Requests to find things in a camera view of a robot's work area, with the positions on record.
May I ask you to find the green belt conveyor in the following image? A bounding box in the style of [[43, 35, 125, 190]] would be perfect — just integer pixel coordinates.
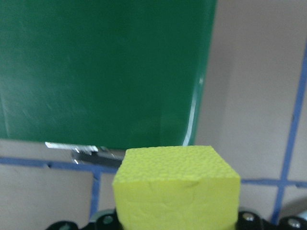
[[0, 0, 218, 168]]

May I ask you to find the yellow foam block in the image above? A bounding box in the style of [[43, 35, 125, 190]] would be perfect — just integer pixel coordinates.
[[112, 145, 241, 230]]

